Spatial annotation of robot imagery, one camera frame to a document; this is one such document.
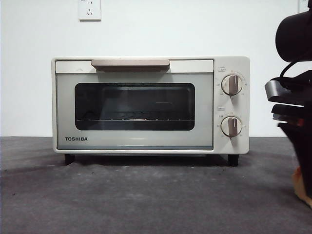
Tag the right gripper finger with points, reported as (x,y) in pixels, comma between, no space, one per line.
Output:
(303,151)

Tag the orange-brown bread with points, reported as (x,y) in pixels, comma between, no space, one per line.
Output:
(298,182)

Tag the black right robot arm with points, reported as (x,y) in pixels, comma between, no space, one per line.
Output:
(295,29)

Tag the white Toshiba toaster oven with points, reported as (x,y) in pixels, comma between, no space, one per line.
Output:
(231,63)

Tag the timer knob with beige grip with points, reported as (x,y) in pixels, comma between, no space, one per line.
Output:
(231,126)

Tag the temperature knob with beige grip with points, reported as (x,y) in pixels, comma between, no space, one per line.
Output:
(232,84)

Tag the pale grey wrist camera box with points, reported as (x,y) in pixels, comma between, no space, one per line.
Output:
(272,89)

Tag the white wall socket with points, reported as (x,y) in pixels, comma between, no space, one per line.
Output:
(89,11)

